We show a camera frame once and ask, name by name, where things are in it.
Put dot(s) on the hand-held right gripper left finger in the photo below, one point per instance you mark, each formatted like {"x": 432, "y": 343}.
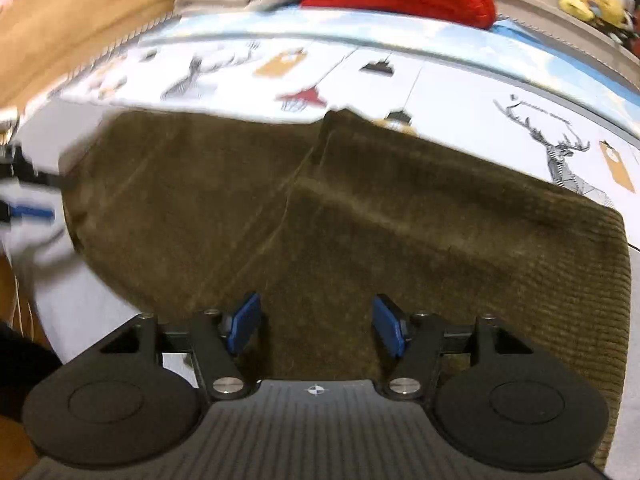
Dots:
{"x": 245, "y": 322}

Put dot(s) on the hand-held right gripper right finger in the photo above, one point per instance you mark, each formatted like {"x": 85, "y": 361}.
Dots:
{"x": 390, "y": 325}

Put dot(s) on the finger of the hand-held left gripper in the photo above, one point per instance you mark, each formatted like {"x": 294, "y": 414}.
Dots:
{"x": 30, "y": 212}
{"x": 27, "y": 170}

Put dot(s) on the printed white grey bed sheet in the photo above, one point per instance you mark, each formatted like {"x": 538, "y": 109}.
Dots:
{"x": 475, "y": 100}

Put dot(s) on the light blue bed sheet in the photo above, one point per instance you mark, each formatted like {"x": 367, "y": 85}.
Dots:
{"x": 350, "y": 30}

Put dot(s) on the grey stitched mattress edge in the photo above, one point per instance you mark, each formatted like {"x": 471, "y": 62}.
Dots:
{"x": 560, "y": 15}

